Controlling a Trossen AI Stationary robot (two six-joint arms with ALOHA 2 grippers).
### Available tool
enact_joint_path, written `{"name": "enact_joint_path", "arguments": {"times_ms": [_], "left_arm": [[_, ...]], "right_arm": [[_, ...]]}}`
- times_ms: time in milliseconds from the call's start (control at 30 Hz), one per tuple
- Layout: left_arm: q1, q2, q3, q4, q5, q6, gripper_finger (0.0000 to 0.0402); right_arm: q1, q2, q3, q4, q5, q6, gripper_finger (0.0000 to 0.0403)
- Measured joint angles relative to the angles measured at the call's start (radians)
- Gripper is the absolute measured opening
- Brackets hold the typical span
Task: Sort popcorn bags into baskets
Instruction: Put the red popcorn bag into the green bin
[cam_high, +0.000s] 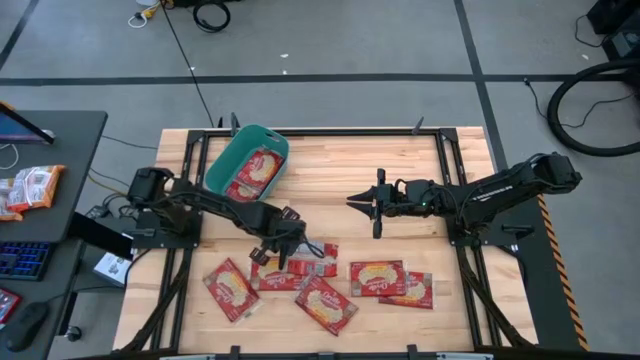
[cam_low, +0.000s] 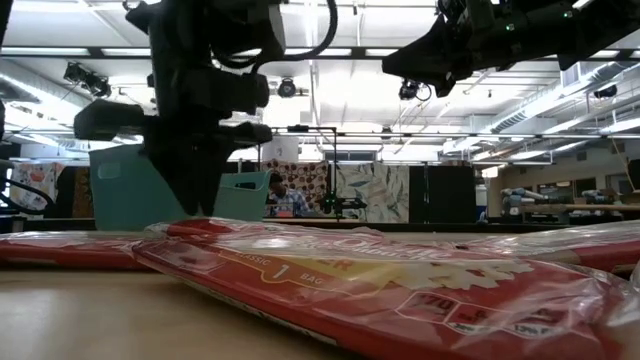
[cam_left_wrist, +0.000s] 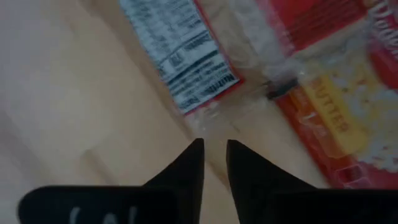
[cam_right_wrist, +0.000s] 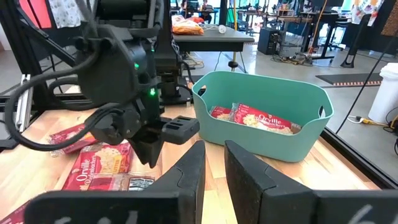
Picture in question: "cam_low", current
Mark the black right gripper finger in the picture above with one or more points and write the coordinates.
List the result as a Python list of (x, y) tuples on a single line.
[(430, 50), (445, 75)]

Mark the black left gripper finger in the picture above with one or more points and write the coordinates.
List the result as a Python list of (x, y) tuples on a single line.
[(212, 165), (175, 165)]

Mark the red Orville popcorn bag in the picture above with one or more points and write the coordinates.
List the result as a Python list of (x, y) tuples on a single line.
[(210, 229), (610, 256), (350, 300), (525, 239), (60, 250)]

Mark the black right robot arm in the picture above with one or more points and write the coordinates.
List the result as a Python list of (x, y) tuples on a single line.
[(590, 30)]

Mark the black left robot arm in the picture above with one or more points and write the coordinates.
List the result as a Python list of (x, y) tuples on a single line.
[(200, 30)]

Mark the teal plastic basket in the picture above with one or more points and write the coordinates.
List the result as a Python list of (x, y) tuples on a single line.
[(120, 195)]

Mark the white sign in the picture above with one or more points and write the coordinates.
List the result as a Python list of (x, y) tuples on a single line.
[(281, 149)]

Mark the person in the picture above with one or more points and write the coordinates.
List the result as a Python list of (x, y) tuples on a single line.
[(287, 200)]

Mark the dark orange cloth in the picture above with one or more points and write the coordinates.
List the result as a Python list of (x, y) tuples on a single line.
[(75, 192)]

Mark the brown circle-pattern cloth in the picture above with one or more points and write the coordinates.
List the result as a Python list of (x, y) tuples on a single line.
[(305, 182)]

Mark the black ceiling spotlight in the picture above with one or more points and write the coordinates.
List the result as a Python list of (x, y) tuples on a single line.
[(287, 88)]

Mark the colourful floral cloth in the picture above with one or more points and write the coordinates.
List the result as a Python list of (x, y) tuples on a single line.
[(35, 185)]

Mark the black partition panel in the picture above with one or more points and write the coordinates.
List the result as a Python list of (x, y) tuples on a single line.
[(445, 195)]

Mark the black ceiling lamp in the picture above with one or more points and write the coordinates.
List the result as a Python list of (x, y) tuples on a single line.
[(605, 91)]

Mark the leaf-pattern cloth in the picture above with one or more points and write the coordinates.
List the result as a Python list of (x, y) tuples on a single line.
[(380, 192)]

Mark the blue-grey background robot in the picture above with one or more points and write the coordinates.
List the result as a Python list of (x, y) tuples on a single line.
[(520, 200)]

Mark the black ceiling camera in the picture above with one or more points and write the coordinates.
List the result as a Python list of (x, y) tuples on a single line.
[(409, 90)]

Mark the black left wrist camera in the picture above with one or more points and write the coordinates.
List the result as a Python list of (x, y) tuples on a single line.
[(230, 92)]

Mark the black camera stand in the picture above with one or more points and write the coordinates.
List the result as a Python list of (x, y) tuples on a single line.
[(340, 204)]

